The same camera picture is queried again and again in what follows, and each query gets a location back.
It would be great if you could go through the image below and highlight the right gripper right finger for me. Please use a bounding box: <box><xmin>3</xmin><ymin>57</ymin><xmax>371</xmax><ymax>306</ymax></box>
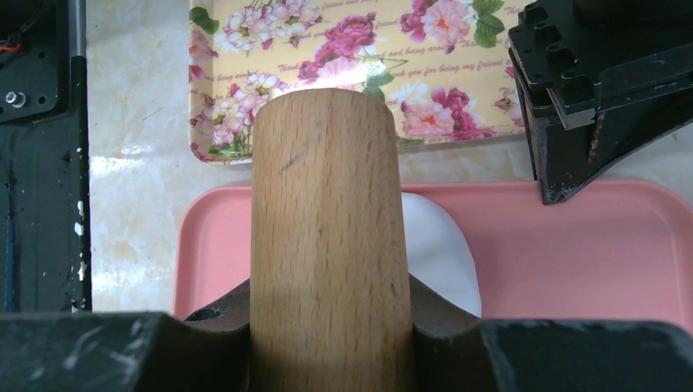
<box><xmin>409</xmin><ymin>278</ymin><xmax>692</xmax><ymax>391</ymax></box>

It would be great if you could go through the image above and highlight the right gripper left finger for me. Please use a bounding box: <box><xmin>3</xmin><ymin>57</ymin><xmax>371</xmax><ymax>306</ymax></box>
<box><xmin>1</xmin><ymin>282</ymin><xmax>250</xmax><ymax>391</ymax></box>

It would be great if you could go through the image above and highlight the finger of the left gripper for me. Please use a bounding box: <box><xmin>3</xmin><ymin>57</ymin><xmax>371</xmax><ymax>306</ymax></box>
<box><xmin>508</xmin><ymin>0</ymin><xmax>692</xmax><ymax>205</ymax></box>

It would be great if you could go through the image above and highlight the white dough ball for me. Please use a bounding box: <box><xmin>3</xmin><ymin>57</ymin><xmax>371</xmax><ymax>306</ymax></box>
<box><xmin>401</xmin><ymin>193</ymin><xmax>482</xmax><ymax>317</ymax></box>

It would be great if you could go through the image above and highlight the wooden rolling pin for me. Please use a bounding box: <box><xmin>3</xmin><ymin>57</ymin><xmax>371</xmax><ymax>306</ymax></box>
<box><xmin>249</xmin><ymin>88</ymin><xmax>416</xmax><ymax>391</ymax></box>

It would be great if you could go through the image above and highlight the pink silicone mat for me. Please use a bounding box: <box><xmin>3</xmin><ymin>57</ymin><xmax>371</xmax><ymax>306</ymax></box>
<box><xmin>173</xmin><ymin>180</ymin><xmax>692</xmax><ymax>330</ymax></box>

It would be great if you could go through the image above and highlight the floral rectangular tray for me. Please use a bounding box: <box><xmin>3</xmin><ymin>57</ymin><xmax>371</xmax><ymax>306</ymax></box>
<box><xmin>189</xmin><ymin>0</ymin><xmax>525</xmax><ymax>164</ymax></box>

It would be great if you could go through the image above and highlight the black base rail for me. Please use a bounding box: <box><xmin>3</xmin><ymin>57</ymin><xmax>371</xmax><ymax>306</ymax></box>
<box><xmin>1</xmin><ymin>1</ymin><xmax>92</xmax><ymax>313</ymax></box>

